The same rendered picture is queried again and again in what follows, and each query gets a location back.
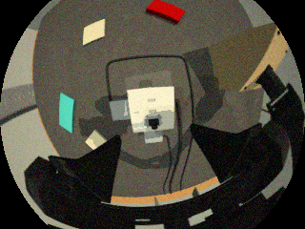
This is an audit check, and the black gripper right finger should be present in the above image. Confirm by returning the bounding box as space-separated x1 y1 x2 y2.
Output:
191 122 262 183

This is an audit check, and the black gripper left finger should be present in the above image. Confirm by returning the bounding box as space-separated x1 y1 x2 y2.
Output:
47 135 122 203

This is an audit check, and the turquoise rectangular block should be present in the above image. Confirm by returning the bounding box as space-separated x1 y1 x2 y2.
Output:
60 93 76 133

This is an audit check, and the red rectangular block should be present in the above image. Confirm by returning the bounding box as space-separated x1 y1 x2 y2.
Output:
146 0 186 24

